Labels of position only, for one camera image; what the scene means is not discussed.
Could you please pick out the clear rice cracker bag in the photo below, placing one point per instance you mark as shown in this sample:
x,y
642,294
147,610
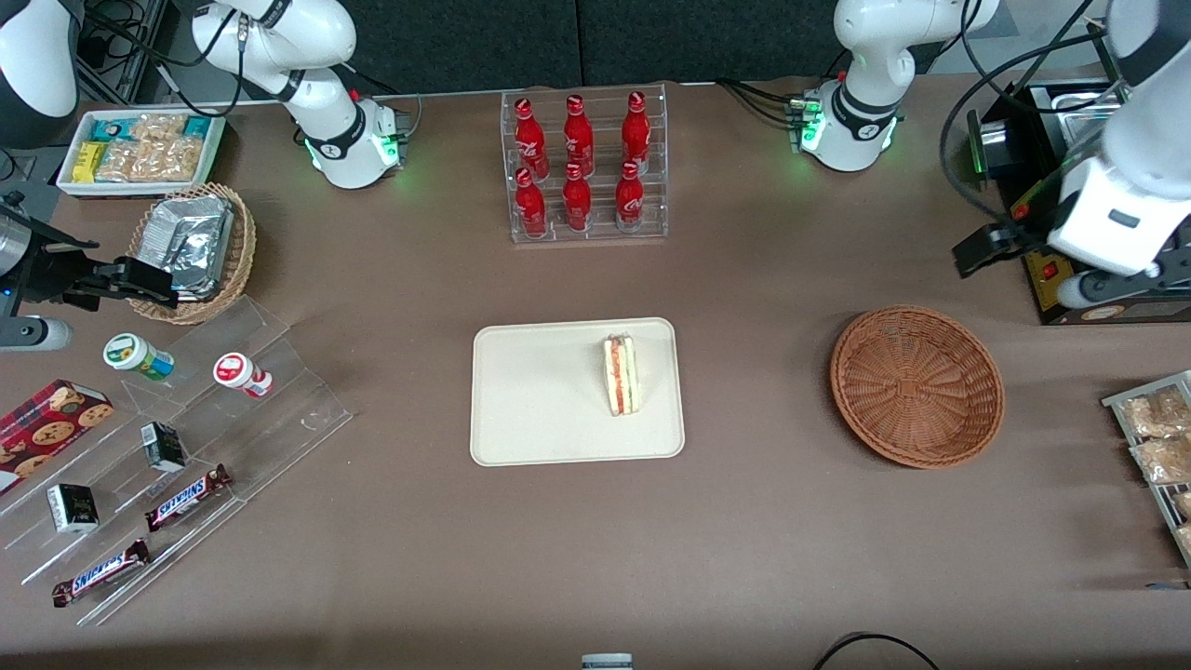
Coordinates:
x,y
153,160

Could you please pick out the clear acrylic stepped display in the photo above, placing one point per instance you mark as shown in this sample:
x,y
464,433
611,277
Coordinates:
x,y
270,428

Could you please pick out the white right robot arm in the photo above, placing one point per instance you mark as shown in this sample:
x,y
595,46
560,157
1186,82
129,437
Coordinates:
x,y
326,112

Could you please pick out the red lid yogurt cup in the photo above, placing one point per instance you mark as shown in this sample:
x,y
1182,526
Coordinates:
x,y
237,372

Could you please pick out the silver foil pack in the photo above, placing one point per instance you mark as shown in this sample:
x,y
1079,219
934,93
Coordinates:
x,y
191,242

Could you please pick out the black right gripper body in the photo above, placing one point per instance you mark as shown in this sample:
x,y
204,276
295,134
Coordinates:
x,y
46,272

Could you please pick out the yellow snack pack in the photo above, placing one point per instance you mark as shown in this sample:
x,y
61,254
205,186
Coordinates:
x,y
89,161

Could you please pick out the cream plastic tray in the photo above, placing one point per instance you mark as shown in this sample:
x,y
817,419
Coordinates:
x,y
540,400

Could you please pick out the green lid yogurt cup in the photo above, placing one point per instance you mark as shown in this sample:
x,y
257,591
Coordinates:
x,y
135,355

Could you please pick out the clear bag of crackers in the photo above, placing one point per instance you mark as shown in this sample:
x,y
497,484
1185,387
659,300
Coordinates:
x,y
1163,461
1158,414

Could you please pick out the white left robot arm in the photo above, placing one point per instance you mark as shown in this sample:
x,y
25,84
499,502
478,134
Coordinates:
x,y
861,102

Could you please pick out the teal snack pack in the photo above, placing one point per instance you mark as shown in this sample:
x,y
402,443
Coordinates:
x,y
110,130

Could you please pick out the light wicker basket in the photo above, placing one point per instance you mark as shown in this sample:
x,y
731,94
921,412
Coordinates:
x,y
240,251

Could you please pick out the triangular sandwich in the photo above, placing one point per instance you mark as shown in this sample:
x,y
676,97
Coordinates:
x,y
622,377

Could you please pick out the Snickers chocolate bar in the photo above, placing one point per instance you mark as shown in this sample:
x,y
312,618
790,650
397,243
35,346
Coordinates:
x,y
186,498
100,573

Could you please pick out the white rectangular snack bin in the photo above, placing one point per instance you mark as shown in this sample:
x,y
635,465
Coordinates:
x,y
70,184

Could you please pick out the small black carton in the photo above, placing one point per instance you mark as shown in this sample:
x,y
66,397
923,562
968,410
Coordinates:
x,y
73,508
164,447

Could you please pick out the grey snack tray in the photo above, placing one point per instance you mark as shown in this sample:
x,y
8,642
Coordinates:
x,y
1117,402

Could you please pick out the red plaid cookie box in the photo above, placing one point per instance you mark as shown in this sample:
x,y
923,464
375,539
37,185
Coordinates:
x,y
46,433

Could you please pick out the round brown wicker basket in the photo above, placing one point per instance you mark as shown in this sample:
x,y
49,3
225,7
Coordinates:
x,y
916,386

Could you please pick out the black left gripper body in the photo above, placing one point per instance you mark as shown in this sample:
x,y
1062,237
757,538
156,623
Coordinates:
x,y
1016,238

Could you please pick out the clear acrylic bottle rack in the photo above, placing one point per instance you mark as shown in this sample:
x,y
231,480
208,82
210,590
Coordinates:
x,y
600,233

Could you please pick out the red cola bottle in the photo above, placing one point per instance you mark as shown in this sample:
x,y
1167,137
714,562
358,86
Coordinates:
x,y
630,200
530,207
578,140
577,203
636,135
530,144

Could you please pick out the steel warmer pan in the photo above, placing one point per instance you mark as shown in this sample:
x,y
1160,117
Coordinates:
x,y
1079,116

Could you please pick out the black food warmer case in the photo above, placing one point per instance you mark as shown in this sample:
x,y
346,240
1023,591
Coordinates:
x,y
1047,288

